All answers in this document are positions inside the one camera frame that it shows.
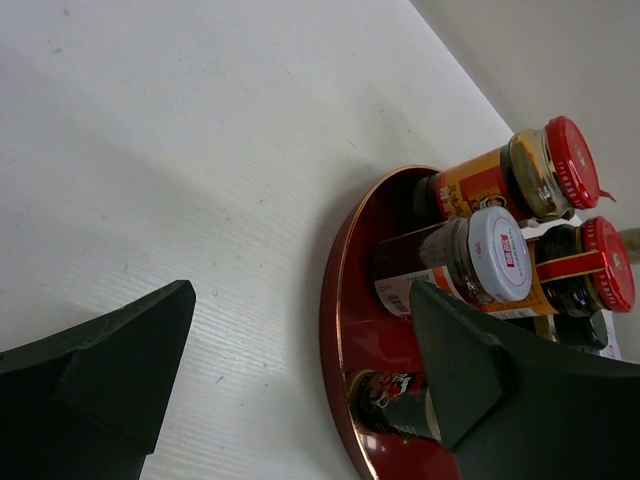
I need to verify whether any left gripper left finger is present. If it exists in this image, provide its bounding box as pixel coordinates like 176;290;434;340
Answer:
1;280;196;479

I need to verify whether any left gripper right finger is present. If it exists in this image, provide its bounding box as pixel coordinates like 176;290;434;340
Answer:
410;281;639;479

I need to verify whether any black cap spice bottle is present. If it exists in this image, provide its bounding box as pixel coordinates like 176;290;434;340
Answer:
347;370;442;443

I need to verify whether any small dark spice bottle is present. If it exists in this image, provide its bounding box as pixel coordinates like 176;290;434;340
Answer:
514;309;610;352

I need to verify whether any white lid jar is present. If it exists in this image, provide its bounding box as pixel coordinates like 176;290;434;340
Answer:
369;206;533;317

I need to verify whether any red cap sauce bottle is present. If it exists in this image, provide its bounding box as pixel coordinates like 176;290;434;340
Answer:
483;216;636;320
411;116;613;227

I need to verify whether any red round tray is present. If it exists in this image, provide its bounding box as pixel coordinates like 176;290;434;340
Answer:
319;166;458;479

